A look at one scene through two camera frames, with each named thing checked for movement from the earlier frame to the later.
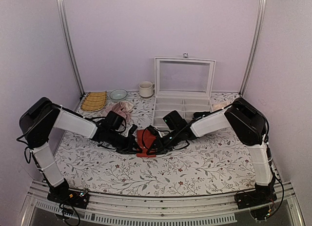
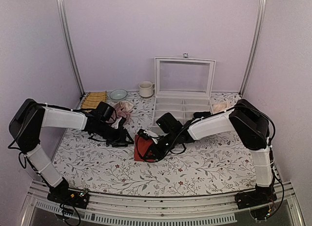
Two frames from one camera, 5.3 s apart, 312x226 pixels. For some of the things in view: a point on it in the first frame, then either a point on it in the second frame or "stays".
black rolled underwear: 197,114 stays
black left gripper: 128,149 → 121,137
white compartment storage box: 182,84 stays
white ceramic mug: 146,89 stays
